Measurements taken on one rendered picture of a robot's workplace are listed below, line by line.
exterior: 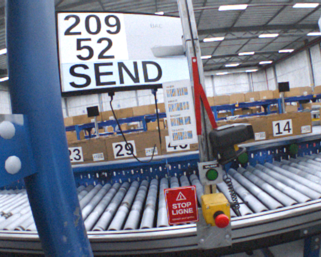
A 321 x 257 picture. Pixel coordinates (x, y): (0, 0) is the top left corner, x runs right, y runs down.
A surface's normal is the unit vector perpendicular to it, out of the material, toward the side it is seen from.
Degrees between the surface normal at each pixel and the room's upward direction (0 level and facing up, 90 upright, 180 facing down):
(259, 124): 90
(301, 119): 91
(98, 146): 90
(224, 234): 90
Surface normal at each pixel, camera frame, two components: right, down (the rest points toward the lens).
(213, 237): -0.03, 0.06
